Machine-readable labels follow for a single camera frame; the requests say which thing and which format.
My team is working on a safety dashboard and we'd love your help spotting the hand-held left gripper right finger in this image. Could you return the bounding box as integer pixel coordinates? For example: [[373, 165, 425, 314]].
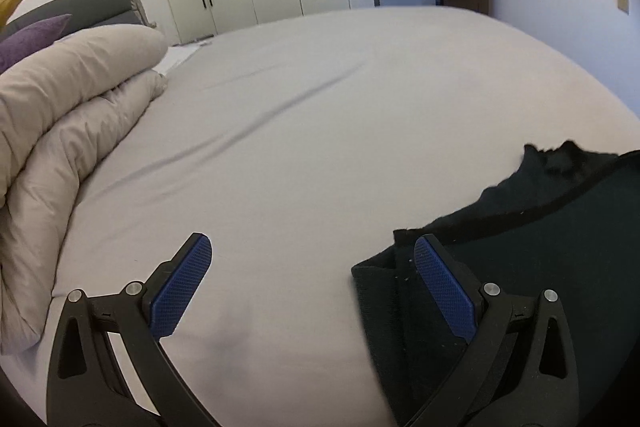
[[400, 234, 581, 427]]

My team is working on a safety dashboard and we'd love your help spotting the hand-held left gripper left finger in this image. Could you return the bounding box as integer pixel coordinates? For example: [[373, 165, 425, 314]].
[[46, 233, 213, 427]]

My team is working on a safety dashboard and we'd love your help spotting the dark green sweater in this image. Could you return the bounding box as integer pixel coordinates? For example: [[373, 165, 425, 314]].
[[350, 139, 640, 427]]

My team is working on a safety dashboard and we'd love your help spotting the beige duvet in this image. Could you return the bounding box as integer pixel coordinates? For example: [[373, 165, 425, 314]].
[[0, 24, 168, 355]]

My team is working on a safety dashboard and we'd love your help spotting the bed with white sheet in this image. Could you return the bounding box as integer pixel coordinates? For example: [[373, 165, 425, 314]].
[[0, 6, 640, 427]]

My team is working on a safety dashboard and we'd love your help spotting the purple pillow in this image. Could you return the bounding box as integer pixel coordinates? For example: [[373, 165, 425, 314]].
[[0, 13, 73, 75]]

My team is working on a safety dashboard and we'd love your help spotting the grey headboard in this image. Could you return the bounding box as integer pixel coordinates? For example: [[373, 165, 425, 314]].
[[2, 0, 156, 40]]

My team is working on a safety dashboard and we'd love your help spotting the yellow pillow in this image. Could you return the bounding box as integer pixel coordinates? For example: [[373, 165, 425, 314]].
[[0, 0, 31, 25]]

